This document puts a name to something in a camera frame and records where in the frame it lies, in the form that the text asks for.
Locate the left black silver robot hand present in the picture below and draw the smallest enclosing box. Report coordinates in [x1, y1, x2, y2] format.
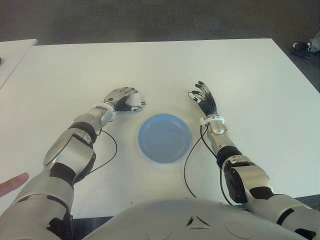
[102, 86, 145, 114]

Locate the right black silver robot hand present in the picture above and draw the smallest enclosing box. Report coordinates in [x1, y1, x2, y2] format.
[187, 80, 218, 117]

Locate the white square charger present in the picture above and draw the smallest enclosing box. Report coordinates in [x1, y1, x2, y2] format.
[125, 92, 147, 109]

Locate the blue round plate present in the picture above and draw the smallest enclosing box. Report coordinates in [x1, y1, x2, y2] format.
[137, 113, 194, 165]

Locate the dark sneaker of person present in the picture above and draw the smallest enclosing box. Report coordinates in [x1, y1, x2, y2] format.
[289, 41, 313, 60]

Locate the adjacent white table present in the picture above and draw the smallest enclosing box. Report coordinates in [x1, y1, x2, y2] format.
[0, 38, 38, 90]

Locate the grey robot torso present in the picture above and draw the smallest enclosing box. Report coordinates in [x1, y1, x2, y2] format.
[82, 197, 301, 240]

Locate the person's bare finger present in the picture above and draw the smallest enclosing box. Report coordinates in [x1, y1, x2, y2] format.
[0, 172, 30, 198]

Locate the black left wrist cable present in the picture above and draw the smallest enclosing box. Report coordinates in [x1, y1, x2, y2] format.
[88, 128, 118, 175]

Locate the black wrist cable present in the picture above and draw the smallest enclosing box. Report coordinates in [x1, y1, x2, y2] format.
[88, 128, 118, 175]
[183, 126, 204, 199]

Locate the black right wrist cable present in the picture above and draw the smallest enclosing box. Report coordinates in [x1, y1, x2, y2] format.
[183, 126, 204, 199]

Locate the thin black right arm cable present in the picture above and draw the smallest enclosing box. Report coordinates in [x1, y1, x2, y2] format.
[199, 126, 237, 207]

